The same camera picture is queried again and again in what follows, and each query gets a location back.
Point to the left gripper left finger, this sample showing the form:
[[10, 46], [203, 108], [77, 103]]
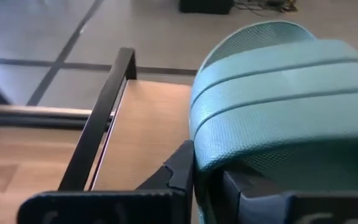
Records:
[[120, 208]]

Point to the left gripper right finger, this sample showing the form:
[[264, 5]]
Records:
[[306, 208]]

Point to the wooden shelf with black legs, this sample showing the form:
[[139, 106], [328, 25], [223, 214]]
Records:
[[148, 124]]

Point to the green rubber slide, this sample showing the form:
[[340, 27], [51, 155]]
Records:
[[275, 109]]

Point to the black box on floor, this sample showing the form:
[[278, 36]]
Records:
[[205, 6]]

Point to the black aluminium table frame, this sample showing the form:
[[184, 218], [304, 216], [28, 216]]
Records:
[[42, 116]]

